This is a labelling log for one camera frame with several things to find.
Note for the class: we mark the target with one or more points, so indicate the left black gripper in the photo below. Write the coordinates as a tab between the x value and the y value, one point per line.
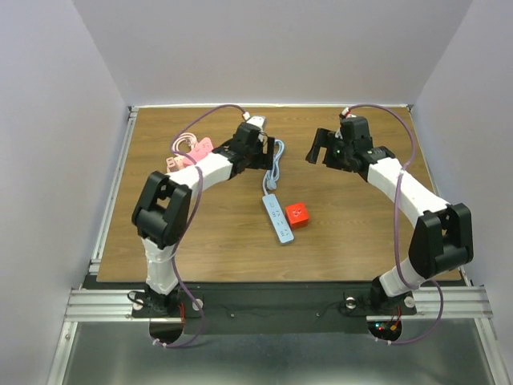
264	160

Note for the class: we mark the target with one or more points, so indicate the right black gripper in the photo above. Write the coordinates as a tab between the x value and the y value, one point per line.
324	138

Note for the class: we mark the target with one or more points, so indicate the pink triangular power strip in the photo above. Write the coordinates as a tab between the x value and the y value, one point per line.
199	152

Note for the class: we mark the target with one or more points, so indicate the blue power strip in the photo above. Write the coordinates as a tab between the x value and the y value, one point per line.
277	218

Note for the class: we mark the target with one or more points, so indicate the red cube socket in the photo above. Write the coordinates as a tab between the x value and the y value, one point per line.
297	216

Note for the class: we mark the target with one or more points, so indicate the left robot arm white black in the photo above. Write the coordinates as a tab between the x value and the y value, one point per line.
164	206

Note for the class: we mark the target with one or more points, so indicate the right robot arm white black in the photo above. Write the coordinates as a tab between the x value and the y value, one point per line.
442	239

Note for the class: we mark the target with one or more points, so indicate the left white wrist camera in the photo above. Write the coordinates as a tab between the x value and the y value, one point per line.
257	121

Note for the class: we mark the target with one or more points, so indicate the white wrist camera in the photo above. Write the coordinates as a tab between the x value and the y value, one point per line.
346	114
257	121

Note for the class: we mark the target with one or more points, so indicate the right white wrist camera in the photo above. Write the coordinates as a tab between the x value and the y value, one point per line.
346	114

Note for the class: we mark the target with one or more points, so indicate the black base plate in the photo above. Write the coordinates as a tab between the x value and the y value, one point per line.
271	307

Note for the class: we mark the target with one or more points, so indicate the aluminium rail frame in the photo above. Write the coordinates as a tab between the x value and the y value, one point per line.
349	238

